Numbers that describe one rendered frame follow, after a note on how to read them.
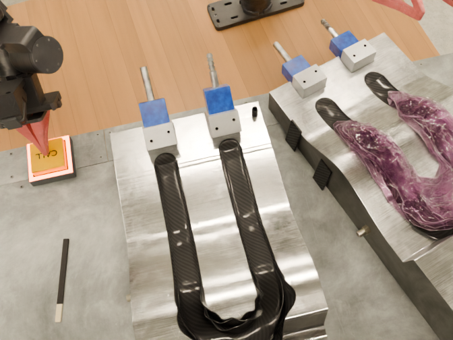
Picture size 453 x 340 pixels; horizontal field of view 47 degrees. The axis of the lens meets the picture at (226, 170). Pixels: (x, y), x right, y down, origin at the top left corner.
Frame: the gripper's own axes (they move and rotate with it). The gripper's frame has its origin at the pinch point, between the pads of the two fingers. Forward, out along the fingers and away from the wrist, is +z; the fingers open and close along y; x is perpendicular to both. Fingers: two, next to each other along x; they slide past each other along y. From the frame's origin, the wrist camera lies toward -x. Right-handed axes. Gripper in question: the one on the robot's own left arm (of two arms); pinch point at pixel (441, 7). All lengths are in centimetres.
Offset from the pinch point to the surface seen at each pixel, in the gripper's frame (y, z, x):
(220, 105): -20.6, -11.6, 27.7
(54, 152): -48, -18, 42
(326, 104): -0.1, -10.9, 32.6
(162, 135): -30.7, -9.7, 30.2
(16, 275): -58, 1, 48
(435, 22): 100, -83, 100
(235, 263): -25.7, 13.6, 30.9
